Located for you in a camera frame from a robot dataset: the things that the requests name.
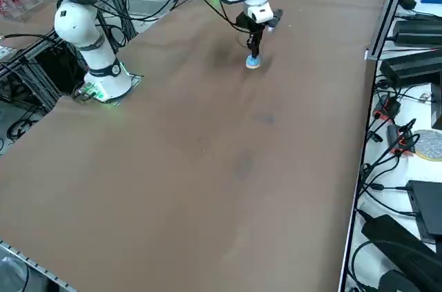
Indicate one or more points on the black flat box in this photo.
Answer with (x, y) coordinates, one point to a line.
(426, 205)

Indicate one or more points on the aluminium profile post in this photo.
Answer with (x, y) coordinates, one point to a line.
(386, 12)

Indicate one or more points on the small black adapter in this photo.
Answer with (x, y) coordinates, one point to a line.
(408, 1)

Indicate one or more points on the round patterned coaster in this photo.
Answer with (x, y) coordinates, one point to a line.
(430, 145)

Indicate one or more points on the perforated metal rail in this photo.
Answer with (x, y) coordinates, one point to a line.
(34, 262)

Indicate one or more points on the orange and black connector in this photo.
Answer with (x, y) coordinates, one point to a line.
(388, 107)
(397, 140)

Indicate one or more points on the black power adapter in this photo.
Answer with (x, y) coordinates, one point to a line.
(411, 66)
(419, 31)

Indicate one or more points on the aluminium frame structure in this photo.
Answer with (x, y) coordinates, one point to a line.
(31, 74)

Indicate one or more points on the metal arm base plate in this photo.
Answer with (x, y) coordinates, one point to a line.
(136, 79)

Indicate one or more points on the long black device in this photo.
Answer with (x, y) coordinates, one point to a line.
(400, 243)

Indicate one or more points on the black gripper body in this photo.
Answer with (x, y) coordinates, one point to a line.
(246, 22)

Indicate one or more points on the blue call bell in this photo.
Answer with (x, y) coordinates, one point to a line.
(253, 63)

